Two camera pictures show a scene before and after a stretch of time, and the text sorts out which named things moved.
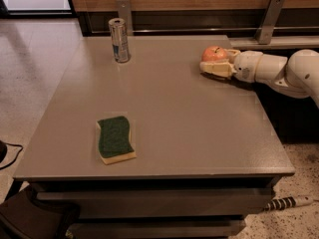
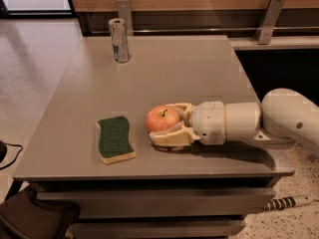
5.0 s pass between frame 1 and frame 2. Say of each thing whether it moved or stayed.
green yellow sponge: stayed
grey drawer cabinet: stayed
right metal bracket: stayed
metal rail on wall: stayed
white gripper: moved
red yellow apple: moved
